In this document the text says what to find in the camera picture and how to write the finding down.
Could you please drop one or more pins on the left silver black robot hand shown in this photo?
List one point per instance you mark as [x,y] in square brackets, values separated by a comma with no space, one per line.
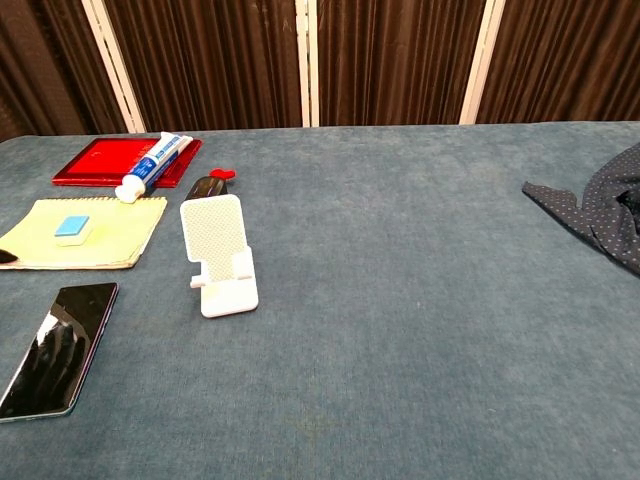
[6,256]

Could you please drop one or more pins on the black smartphone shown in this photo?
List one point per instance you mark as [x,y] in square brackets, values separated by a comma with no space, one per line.
[50,350]

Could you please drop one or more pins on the white phone stand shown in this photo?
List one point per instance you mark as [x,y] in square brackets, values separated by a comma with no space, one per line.
[212,235]

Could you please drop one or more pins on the blue white eraser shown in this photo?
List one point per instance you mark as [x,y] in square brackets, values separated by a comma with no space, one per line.
[72,226]

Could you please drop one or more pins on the yellow spiral notepad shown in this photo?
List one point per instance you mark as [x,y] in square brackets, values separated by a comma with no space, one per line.
[120,230]

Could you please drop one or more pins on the red flat box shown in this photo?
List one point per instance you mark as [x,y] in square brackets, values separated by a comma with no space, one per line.
[95,160]

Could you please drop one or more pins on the white blue toothpaste tube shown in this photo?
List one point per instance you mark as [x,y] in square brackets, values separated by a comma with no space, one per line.
[150,165]

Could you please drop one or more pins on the brown curtain panel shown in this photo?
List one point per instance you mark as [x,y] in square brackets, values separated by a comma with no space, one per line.
[40,65]
[210,60]
[565,60]
[400,60]

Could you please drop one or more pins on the dark bottle with red cap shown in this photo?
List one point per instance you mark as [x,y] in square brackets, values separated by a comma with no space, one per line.
[207,186]

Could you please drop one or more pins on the navy polka dot cloth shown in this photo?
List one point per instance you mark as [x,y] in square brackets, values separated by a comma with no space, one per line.
[600,210]

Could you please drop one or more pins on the white screen frame post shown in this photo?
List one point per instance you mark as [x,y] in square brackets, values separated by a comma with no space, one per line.
[482,60]
[112,65]
[307,65]

